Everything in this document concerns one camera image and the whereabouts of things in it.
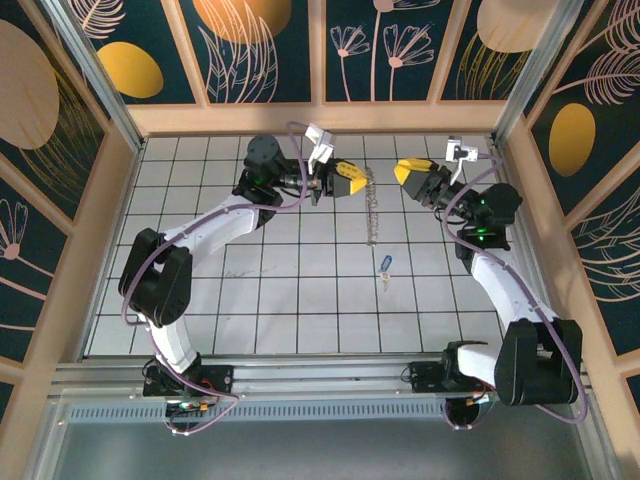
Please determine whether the small circuit board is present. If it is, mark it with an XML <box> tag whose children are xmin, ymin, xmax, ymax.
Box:
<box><xmin>462</xmin><ymin>387</ymin><xmax>503</xmax><ymax>407</ymax></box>
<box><xmin>167</xmin><ymin>397</ymin><xmax>226</xmax><ymax>417</ymax></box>

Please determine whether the aluminium frame post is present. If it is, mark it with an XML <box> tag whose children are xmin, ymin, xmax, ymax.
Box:
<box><xmin>489</xmin><ymin>0</ymin><xmax>587</xmax><ymax>147</ymax></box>
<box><xmin>38</xmin><ymin>0</ymin><xmax>150</xmax><ymax>154</ymax></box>

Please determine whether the aluminium front rail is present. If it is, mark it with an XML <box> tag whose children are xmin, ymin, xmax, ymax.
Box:
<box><xmin>49</xmin><ymin>355</ymin><xmax>594</xmax><ymax>401</ymax></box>

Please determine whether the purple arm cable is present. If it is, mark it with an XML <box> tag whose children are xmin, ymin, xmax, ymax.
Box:
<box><xmin>442</xmin><ymin>149</ymin><xmax>589</xmax><ymax>432</ymax></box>
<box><xmin>121</xmin><ymin>121</ymin><xmax>314</xmax><ymax>437</ymax></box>

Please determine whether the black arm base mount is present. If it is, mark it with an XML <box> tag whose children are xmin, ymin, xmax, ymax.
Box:
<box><xmin>408</xmin><ymin>360</ymin><xmax>501</xmax><ymax>401</ymax></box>
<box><xmin>143</xmin><ymin>363</ymin><xmax>235</xmax><ymax>399</ymax></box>

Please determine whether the grey metal panel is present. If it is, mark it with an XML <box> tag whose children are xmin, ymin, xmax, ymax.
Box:
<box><xmin>29</xmin><ymin>394</ymin><xmax>616</xmax><ymax>480</ymax></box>

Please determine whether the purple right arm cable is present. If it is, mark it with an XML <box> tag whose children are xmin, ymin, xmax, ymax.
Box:
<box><xmin>442</xmin><ymin>149</ymin><xmax>589</xmax><ymax>432</ymax></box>

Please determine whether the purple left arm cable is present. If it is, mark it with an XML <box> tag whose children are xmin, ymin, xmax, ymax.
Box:
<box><xmin>121</xmin><ymin>121</ymin><xmax>314</xmax><ymax>437</ymax></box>

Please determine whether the slotted grey cable duct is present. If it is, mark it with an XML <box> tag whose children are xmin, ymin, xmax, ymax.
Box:
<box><xmin>67</xmin><ymin>402</ymin><xmax>449</xmax><ymax>424</ymax></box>

